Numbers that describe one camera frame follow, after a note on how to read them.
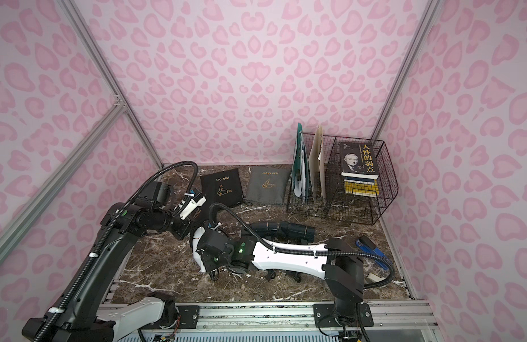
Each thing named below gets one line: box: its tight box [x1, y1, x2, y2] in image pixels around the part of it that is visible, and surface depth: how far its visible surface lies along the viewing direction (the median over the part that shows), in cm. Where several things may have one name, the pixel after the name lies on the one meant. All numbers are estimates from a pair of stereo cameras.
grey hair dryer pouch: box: [245, 166, 292, 206], surface depth 112 cm
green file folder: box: [291, 122, 312, 204], surface depth 91 cm
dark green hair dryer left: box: [227, 220, 280, 274], surface depth 54 cm
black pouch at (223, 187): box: [199, 168, 244, 209], surface depth 115 cm
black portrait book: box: [340, 141, 379, 175], surface depth 94 cm
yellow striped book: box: [341, 172, 380, 198], surface depth 90 cm
